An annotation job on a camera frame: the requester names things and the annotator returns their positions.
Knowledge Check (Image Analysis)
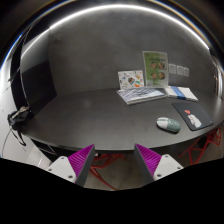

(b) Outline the white and green computer mouse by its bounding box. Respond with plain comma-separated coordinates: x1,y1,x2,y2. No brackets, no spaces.
156,117,181,133

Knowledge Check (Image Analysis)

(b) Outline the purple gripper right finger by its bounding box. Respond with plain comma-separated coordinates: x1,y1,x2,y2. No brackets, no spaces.
133,143,185,185

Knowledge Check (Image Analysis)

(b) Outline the sticker covered card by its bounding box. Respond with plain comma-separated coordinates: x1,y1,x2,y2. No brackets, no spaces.
118,70,144,90

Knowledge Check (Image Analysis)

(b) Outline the black mouse pad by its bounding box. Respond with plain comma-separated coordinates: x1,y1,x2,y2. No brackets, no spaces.
173,103,213,131

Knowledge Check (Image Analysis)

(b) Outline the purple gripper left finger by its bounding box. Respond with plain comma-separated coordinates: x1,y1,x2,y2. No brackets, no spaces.
46,143,96,187

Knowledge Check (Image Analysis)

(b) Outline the red metal chair right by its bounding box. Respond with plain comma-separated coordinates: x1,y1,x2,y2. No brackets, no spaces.
180,127,222,165

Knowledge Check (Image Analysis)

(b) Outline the white wall switch panel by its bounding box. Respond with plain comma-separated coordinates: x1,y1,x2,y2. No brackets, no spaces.
169,64,190,77

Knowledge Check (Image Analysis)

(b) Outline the green poster with faces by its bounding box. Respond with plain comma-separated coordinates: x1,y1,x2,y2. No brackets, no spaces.
143,51,169,88

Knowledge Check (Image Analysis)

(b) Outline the red metal chair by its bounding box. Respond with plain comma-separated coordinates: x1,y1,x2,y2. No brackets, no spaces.
89,154,125,191
180,127,222,165

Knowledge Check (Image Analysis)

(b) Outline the white and blue booklet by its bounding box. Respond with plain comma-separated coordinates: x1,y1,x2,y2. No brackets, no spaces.
164,86,198,102

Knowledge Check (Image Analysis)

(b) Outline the grey keyboard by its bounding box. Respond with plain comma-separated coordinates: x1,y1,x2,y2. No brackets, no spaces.
117,87,166,105

